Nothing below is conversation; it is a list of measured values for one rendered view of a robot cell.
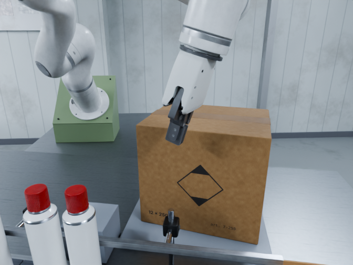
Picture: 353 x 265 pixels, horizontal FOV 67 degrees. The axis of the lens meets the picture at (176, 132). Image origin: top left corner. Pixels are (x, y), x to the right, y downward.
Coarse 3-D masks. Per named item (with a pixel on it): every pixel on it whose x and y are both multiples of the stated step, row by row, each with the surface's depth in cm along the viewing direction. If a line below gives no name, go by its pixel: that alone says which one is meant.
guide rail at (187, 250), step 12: (12, 228) 51; (24, 228) 51; (108, 240) 48; (120, 240) 48; (132, 240) 48; (168, 252) 47; (180, 252) 46; (192, 252) 46; (204, 252) 46; (216, 252) 45; (228, 252) 45; (240, 252) 45; (252, 252) 45; (264, 264) 45; (276, 264) 44
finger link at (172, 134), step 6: (180, 114) 46; (174, 120) 47; (180, 120) 47; (174, 126) 48; (180, 126) 48; (168, 132) 50; (174, 132) 49; (180, 132) 49; (168, 138) 50; (174, 138) 49; (180, 138) 49; (180, 144) 50
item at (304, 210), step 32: (0, 160) 110; (32, 160) 110; (64, 160) 110; (96, 160) 110; (128, 160) 110; (0, 192) 87; (96, 192) 87; (128, 192) 87; (288, 192) 87; (320, 192) 87; (352, 192) 87; (288, 224) 72; (320, 224) 72; (352, 224) 72; (128, 256) 62; (160, 256) 62; (288, 256) 62; (320, 256) 62; (352, 256) 62
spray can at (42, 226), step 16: (32, 192) 41; (32, 208) 41; (48, 208) 43; (32, 224) 41; (48, 224) 42; (32, 240) 42; (48, 240) 43; (32, 256) 44; (48, 256) 44; (64, 256) 47
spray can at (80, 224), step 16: (64, 192) 41; (80, 192) 41; (80, 208) 41; (64, 224) 42; (80, 224) 41; (96, 224) 44; (80, 240) 42; (96, 240) 44; (80, 256) 43; (96, 256) 45
